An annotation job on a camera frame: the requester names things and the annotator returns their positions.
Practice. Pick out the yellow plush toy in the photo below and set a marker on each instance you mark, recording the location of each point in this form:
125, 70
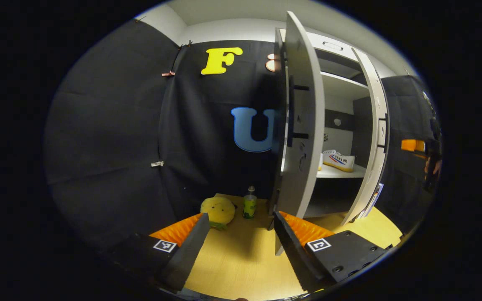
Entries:
218, 209

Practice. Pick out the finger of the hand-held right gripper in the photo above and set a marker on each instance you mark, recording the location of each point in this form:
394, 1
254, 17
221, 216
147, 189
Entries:
412, 145

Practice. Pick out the black cloth clip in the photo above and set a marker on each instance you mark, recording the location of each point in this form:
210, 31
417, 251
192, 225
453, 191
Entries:
187, 43

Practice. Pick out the white shoe cabinet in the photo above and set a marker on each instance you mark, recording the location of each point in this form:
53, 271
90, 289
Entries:
345, 173

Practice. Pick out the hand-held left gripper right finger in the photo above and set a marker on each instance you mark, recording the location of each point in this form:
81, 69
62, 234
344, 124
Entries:
297, 259

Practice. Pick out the white shoe cabinet door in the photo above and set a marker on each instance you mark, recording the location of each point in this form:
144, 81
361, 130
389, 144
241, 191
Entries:
303, 167
368, 175

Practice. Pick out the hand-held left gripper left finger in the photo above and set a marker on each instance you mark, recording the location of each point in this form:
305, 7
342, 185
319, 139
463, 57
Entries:
186, 255

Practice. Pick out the white cabinet drawer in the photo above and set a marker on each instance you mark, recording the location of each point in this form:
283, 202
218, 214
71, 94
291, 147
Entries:
316, 39

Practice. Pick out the silver cloth clip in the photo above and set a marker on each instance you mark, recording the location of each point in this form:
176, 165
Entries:
157, 164

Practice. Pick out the pink cloth clip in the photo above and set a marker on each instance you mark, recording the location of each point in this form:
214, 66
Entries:
167, 74

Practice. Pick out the green drink bottle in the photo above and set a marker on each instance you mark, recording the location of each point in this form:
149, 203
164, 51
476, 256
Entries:
249, 207

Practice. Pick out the black backdrop cloth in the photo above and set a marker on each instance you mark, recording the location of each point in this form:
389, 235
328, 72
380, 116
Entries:
404, 113
111, 146

